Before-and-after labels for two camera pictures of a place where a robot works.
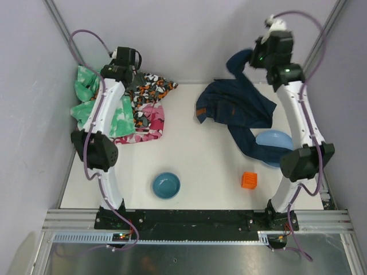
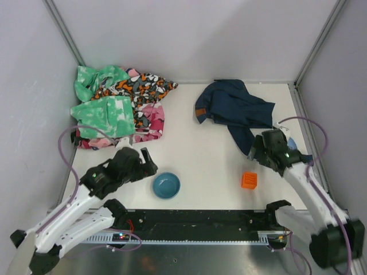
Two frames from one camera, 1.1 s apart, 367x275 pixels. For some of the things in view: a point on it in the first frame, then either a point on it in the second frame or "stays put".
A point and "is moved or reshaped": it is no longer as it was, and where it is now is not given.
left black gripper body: (137, 79) -> (145, 168)
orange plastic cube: (249, 180) stays put
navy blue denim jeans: (237, 103) is moved or reshaped
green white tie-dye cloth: (85, 85) stays put
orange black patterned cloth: (145, 90) stays put
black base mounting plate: (194, 223) stays put
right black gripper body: (255, 59) -> (258, 150)
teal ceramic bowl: (166, 185) stays put
